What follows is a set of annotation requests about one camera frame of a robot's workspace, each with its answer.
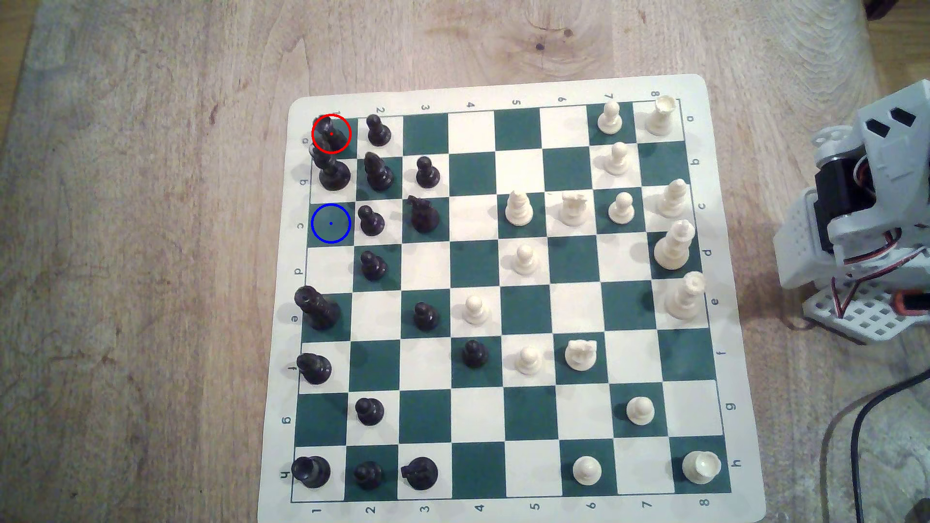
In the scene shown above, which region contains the white queen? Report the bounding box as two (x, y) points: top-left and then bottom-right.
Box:
(665, 271), (706, 321)

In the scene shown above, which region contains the black king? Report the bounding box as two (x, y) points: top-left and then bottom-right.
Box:
(294, 285), (341, 332)

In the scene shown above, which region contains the white knight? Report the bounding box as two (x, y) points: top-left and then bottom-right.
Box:
(559, 191), (589, 228)
(564, 338), (600, 373)

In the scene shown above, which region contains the white bishop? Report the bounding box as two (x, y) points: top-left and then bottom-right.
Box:
(505, 190), (534, 227)
(657, 179), (688, 219)

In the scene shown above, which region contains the black knight chess piece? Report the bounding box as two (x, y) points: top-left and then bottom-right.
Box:
(317, 151), (352, 192)

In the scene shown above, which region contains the white rook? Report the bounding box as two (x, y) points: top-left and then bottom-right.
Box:
(682, 450), (722, 485)
(644, 97), (677, 137)

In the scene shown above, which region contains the green white chess mat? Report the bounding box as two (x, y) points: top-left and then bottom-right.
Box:
(256, 74), (768, 523)

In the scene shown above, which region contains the black rook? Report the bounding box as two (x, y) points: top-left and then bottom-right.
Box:
(312, 115), (351, 155)
(291, 455), (331, 489)

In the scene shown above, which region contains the white king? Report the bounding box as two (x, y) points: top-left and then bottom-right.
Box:
(653, 220), (697, 271)

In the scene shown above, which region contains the white perforated base plate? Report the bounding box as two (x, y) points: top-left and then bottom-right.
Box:
(801, 279), (930, 346)

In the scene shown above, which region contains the black knight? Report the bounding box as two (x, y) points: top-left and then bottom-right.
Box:
(407, 195), (440, 234)
(401, 458), (439, 491)

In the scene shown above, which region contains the black bishop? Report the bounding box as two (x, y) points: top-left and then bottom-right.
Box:
(363, 151), (395, 192)
(296, 353), (334, 386)

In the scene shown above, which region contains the orange plastic part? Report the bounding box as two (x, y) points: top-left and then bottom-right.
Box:
(892, 289), (930, 318)

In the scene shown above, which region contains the black cable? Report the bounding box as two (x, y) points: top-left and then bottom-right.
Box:
(849, 369), (930, 523)

